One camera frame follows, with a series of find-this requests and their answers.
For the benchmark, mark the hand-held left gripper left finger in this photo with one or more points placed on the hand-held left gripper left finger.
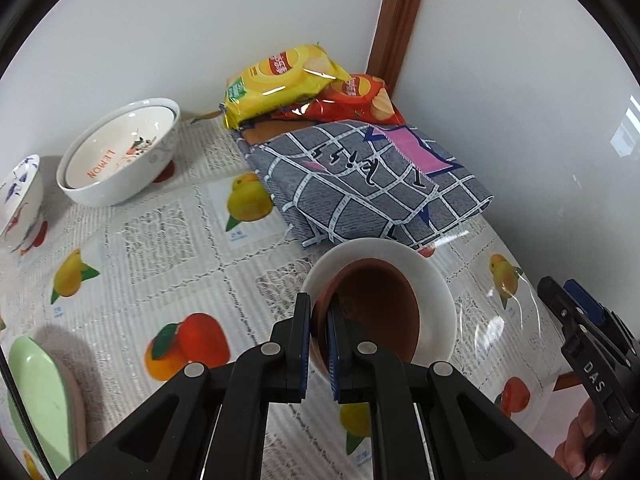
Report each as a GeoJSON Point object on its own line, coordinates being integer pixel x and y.
{"type": "Point", "coordinates": [302, 350]}

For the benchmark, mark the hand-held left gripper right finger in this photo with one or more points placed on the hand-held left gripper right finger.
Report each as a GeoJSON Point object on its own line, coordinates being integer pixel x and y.
{"type": "Point", "coordinates": [335, 355]}

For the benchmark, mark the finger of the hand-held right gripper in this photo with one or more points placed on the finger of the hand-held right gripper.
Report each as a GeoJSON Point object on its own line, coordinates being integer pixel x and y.
{"type": "Point", "coordinates": [555, 295]}
{"type": "Point", "coordinates": [582, 300]}

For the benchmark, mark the small brown bowl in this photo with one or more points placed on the small brown bowl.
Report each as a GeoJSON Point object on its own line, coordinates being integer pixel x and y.
{"type": "Point", "coordinates": [380, 305]}

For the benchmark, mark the person's right hand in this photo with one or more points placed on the person's right hand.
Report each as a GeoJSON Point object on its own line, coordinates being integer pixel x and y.
{"type": "Point", "coordinates": [575, 440]}

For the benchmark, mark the brown wooden baseboard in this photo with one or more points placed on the brown wooden baseboard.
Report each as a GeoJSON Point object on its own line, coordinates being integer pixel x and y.
{"type": "Point", "coordinates": [565, 381]}

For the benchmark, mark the grey checked folded cloth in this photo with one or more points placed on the grey checked folded cloth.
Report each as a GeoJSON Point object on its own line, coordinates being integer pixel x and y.
{"type": "Point", "coordinates": [350, 185]}

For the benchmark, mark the fruit print tablecloth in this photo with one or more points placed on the fruit print tablecloth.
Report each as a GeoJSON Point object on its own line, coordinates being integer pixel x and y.
{"type": "Point", "coordinates": [150, 240]}

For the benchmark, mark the large white blue-rimmed bowl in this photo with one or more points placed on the large white blue-rimmed bowl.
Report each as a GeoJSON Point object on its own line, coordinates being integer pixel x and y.
{"type": "Point", "coordinates": [130, 180]}

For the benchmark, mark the red chip bag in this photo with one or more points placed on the red chip bag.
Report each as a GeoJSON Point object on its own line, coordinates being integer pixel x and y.
{"type": "Point", "coordinates": [360, 102]}

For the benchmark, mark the green square plate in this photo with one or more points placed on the green square plate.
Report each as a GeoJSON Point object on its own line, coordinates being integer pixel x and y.
{"type": "Point", "coordinates": [40, 400]}

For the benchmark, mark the yellow chip bag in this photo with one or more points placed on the yellow chip bag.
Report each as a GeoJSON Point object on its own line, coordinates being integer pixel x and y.
{"type": "Point", "coordinates": [280, 80]}

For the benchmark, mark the white bowl with orange print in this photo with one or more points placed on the white bowl with orange print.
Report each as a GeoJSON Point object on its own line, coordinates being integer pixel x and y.
{"type": "Point", "coordinates": [115, 150]}

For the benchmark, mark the blue patterned footed bowl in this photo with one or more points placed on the blue patterned footed bowl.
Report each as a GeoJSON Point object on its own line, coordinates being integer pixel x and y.
{"type": "Point", "coordinates": [20, 195]}

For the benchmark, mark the brown wooden door frame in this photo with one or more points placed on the brown wooden door frame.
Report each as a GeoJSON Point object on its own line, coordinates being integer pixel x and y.
{"type": "Point", "coordinates": [395, 25]}

